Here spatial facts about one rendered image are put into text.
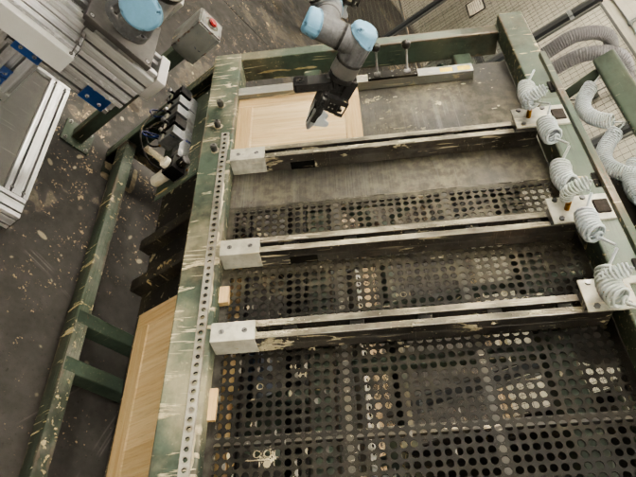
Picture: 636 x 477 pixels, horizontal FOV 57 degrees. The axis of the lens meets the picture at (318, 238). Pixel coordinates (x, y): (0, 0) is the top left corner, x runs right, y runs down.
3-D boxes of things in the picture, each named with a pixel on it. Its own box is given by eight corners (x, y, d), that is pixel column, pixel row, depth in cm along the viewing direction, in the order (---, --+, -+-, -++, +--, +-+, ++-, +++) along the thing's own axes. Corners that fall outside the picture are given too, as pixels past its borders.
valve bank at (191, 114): (146, 97, 244) (185, 66, 233) (172, 119, 253) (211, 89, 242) (123, 181, 212) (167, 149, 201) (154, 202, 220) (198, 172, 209)
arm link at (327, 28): (302, 22, 161) (338, 40, 163) (296, 36, 152) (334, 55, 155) (314, -5, 156) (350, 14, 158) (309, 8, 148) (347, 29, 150)
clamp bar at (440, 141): (235, 160, 218) (220, 108, 200) (559, 128, 210) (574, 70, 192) (233, 179, 212) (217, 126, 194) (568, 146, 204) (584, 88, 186)
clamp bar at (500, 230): (226, 250, 190) (207, 198, 172) (600, 216, 182) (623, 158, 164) (223, 274, 183) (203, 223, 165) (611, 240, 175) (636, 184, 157)
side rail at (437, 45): (247, 74, 265) (241, 52, 257) (492, 46, 258) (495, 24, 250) (246, 81, 261) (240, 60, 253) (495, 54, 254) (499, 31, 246)
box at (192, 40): (172, 31, 249) (202, 6, 240) (194, 51, 256) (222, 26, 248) (168, 46, 241) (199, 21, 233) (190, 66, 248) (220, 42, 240)
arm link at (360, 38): (353, 12, 154) (381, 26, 156) (335, 46, 161) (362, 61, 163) (349, 26, 148) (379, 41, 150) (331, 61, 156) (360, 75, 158)
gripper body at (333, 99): (340, 120, 170) (359, 88, 162) (312, 111, 167) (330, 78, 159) (338, 103, 175) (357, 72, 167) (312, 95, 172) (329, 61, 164)
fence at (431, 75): (240, 96, 245) (238, 88, 242) (470, 71, 238) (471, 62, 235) (239, 103, 241) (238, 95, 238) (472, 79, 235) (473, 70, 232)
